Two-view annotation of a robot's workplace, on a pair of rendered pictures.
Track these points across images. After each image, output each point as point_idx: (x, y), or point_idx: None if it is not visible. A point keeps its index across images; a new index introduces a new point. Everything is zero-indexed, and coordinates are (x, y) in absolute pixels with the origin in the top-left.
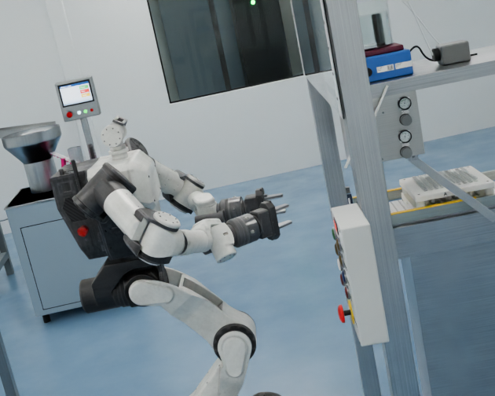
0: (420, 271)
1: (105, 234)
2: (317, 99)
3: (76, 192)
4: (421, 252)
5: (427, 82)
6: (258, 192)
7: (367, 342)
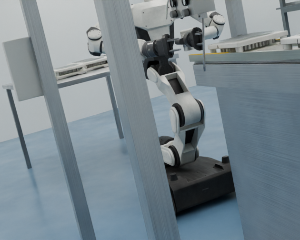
0: (220, 99)
1: None
2: None
3: None
4: (209, 85)
5: None
6: (192, 29)
7: (16, 99)
